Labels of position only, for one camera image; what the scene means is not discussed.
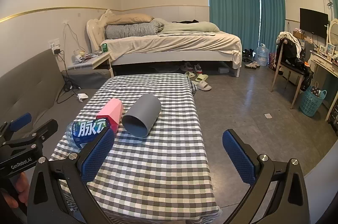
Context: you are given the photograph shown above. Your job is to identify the beige bed sheet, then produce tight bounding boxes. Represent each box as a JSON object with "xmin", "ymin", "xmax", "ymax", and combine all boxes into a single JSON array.
[{"xmin": 100, "ymin": 31, "xmax": 243, "ymax": 69}]

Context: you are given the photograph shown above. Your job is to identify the pale green blanket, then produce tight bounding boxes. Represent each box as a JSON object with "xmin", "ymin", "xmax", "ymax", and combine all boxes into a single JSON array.
[{"xmin": 153, "ymin": 18, "xmax": 220, "ymax": 36}]

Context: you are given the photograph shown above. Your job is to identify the wooden leg chair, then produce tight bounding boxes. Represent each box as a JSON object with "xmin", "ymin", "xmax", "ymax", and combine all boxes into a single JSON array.
[{"xmin": 271, "ymin": 37, "xmax": 313, "ymax": 110}]

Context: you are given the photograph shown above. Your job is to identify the teal laundry basket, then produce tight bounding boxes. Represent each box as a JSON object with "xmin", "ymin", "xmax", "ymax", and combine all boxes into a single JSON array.
[{"xmin": 300, "ymin": 82, "xmax": 327, "ymax": 117}]

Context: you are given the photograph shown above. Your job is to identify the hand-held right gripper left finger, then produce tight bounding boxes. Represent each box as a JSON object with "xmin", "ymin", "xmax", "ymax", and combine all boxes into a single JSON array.
[{"xmin": 26, "ymin": 128, "xmax": 117, "ymax": 224}]

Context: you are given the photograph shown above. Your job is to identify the beige pillow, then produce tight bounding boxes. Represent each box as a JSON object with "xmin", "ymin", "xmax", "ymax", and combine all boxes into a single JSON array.
[{"xmin": 106, "ymin": 13, "xmax": 155, "ymax": 26}]

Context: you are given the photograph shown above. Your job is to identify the checkered quilt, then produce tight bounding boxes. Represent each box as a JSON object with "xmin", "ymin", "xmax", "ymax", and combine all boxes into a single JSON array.
[{"xmin": 105, "ymin": 22, "xmax": 165, "ymax": 39}]

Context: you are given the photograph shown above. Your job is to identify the white nightstand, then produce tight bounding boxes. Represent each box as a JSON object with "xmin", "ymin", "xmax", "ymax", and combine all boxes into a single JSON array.
[{"xmin": 62, "ymin": 52, "xmax": 114, "ymax": 78}]

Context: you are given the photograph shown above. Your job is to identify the black television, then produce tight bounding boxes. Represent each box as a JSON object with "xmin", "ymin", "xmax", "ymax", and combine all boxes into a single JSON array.
[{"xmin": 299, "ymin": 8, "xmax": 329, "ymax": 39}]

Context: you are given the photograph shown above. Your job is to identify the bed with beige bedding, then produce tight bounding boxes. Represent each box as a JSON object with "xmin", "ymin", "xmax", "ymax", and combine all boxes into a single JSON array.
[{"xmin": 87, "ymin": 9, "xmax": 243, "ymax": 78}]

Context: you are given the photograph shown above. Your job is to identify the large blue water jug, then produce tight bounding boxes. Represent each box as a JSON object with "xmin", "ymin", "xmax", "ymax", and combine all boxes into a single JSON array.
[{"xmin": 255, "ymin": 43, "xmax": 269, "ymax": 66}]

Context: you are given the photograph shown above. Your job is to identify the white garment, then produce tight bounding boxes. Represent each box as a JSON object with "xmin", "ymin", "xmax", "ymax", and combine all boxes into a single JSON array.
[{"xmin": 276, "ymin": 32, "xmax": 307, "ymax": 58}]

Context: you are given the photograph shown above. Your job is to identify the blue label water bottle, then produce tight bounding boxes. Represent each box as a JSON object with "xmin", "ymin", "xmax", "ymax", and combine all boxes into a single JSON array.
[{"xmin": 65, "ymin": 120, "xmax": 113, "ymax": 150}]

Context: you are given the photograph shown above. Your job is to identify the narrow teal curtain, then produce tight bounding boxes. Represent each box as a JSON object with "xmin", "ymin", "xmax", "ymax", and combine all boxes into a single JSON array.
[{"xmin": 260, "ymin": 0, "xmax": 287, "ymax": 53}]

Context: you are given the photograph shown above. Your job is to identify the grey cup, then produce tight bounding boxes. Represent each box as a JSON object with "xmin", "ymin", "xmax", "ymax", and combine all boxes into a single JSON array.
[{"xmin": 121, "ymin": 94, "xmax": 162, "ymax": 138}]

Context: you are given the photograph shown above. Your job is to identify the black power cable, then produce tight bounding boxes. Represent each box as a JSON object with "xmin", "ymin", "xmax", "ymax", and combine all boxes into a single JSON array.
[{"xmin": 54, "ymin": 48, "xmax": 81, "ymax": 104}]

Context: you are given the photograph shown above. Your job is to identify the oval white mirror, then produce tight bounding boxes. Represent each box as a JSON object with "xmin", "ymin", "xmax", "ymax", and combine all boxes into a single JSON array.
[{"xmin": 327, "ymin": 18, "xmax": 338, "ymax": 45}]

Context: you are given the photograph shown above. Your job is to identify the white cable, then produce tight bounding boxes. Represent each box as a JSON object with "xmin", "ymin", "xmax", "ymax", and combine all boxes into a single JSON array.
[{"xmin": 63, "ymin": 20, "xmax": 86, "ymax": 53}]

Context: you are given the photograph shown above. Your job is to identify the grey sofa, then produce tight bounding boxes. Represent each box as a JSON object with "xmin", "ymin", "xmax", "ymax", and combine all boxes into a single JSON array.
[{"xmin": 0, "ymin": 49, "xmax": 111, "ymax": 136}]

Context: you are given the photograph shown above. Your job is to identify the wide teal curtain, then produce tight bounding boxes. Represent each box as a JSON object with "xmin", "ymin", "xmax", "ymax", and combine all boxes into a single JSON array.
[{"xmin": 206, "ymin": 0, "xmax": 261, "ymax": 49}]

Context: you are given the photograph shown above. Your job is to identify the grey sneakers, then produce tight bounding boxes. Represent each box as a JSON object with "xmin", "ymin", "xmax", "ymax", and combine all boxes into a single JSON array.
[{"xmin": 181, "ymin": 62, "xmax": 203, "ymax": 74}]

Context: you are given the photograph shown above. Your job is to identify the white dressing table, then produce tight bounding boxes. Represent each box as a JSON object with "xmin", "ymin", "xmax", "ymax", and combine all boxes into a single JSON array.
[{"xmin": 309, "ymin": 51, "xmax": 338, "ymax": 122}]

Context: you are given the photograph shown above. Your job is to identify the person's left hand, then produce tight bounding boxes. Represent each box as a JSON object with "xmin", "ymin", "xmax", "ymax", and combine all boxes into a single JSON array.
[{"xmin": 12, "ymin": 172, "xmax": 31, "ymax": 208}]

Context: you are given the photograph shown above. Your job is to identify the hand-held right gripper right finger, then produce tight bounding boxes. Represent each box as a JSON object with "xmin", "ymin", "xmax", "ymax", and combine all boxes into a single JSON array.
[{"xmin": 222, "ymin": 129, "xmax": 310, "ymax": 224}]

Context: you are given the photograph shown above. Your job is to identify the pink faceted cup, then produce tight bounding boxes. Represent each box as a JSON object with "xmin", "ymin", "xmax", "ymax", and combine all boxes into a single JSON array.
[{"xmin": 95, "ymin": 98, "xmax": 123, "ymax": 135}]

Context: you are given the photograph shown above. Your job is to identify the checkered tablecloth table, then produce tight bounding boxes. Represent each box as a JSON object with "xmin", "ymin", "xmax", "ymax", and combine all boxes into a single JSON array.
[{"xmin": 49, "ymin": 74, "xmax": 222, "ymax": 224}]

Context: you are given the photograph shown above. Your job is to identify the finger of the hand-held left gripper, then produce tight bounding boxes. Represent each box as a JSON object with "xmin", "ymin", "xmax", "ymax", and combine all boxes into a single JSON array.
[
  {"xmin": 1, "ymin": 119, "xmax": 59, "ymax": 148},
  {"xmin": 0, "ymin": 112, "xmax": 32, "ymax": 143}
]

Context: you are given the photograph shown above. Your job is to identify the black jacket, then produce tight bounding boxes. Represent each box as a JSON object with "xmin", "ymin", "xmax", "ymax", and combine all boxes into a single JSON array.
[{"xmin": 275, "ymin": 39, "xmax": 315, "ymax": 92}]

